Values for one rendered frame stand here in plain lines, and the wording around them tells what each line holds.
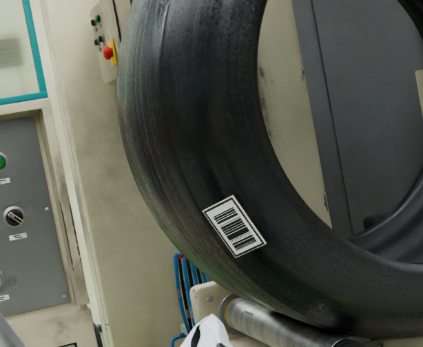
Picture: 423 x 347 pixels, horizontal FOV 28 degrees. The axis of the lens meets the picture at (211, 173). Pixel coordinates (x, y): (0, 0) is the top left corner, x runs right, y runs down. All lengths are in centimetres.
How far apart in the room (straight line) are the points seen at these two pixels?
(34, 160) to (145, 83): 67
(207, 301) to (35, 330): 40
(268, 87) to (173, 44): 44
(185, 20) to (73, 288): 81
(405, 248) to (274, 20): 38
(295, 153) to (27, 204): 51
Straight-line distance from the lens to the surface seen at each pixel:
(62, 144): 470
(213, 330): 74
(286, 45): 131
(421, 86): 154
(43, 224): 156
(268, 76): 129
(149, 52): 90
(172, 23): 87
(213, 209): 86
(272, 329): 107
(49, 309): 158
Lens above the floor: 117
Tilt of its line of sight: 3 degrees down
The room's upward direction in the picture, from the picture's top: 10 degrees counter-clockwise
